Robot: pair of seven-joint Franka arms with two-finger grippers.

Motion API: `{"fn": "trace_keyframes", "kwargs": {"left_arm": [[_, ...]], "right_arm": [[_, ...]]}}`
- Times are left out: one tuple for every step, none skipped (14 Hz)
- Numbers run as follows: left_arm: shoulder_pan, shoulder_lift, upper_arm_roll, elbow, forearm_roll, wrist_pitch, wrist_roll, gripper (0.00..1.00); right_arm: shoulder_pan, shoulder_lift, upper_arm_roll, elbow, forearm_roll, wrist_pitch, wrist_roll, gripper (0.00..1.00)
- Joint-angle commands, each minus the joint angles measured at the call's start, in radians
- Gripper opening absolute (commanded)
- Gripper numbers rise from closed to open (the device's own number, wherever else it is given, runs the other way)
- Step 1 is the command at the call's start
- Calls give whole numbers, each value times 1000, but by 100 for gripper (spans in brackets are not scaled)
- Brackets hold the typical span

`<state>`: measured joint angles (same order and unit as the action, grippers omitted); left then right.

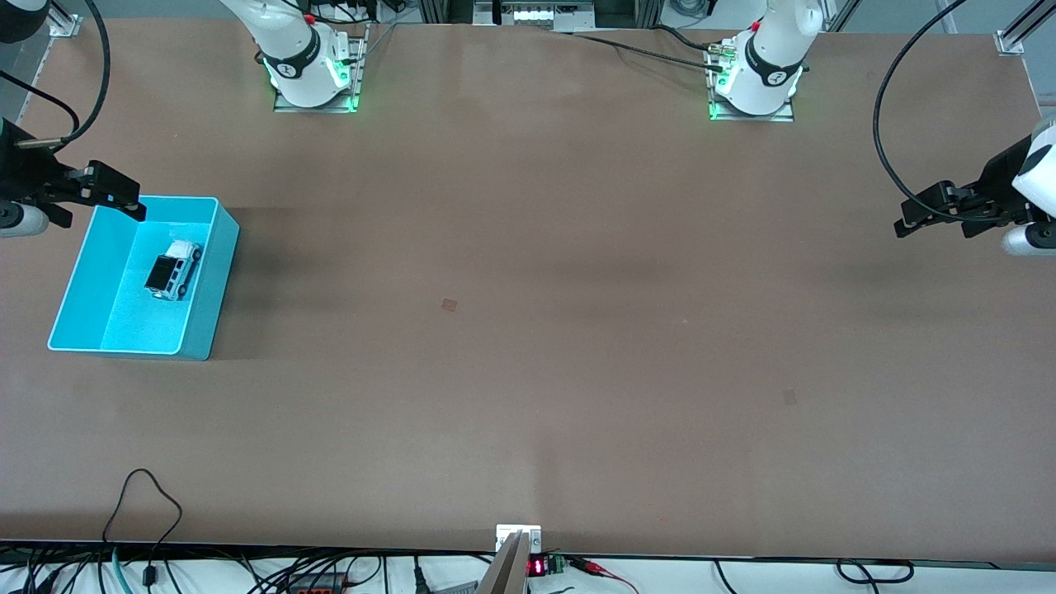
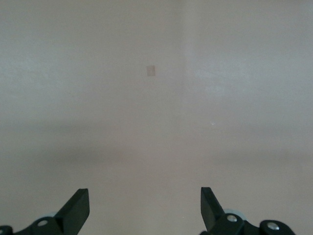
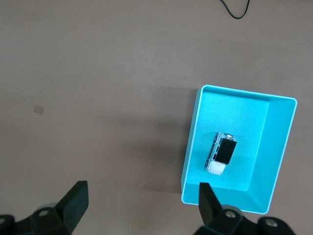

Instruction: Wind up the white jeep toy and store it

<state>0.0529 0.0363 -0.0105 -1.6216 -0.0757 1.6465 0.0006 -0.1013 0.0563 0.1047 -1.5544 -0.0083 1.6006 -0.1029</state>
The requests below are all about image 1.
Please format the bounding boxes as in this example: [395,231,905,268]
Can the white toy jeep black roof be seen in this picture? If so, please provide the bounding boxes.
[144,240,204,302]

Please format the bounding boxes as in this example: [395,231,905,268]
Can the turquoise plastic bin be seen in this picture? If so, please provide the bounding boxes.
[47,196,241,361]

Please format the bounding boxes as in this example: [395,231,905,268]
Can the lit rack device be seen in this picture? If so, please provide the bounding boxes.
[473,0,596,28]

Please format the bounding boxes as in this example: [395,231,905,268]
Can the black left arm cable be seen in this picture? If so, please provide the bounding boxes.
[874,0,966,217]

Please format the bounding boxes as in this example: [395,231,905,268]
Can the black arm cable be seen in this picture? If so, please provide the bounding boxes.
[874,0,966,217]
[0,0,111,151]

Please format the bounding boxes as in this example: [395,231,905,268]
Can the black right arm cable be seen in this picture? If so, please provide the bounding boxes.
[0,0,111,151]

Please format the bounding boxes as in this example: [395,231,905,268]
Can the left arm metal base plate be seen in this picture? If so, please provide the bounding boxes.
[707,41,795,123]

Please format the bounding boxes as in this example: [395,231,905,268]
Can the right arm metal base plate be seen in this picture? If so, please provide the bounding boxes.
[273,23,365,114]

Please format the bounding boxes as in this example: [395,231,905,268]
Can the short black base cable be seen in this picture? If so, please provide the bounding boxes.
[650,25,723,55]

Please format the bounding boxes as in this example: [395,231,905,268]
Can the long black base cable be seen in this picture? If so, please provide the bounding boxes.
[551,29,728,73]

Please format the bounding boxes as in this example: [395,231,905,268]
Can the black coiled cable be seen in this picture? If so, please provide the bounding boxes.
[835,559,915,586]

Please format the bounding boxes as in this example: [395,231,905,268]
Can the thin black looped cable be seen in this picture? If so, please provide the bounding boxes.
[101,469,184,588]

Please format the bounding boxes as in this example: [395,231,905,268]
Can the red clip lead wires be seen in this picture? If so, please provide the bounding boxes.
[568,557,641,594]

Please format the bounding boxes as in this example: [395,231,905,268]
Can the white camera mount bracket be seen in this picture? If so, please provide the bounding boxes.
[496,525,543,554]

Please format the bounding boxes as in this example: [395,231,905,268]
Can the grey metal camera bar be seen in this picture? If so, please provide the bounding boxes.
[476,530,531,594]

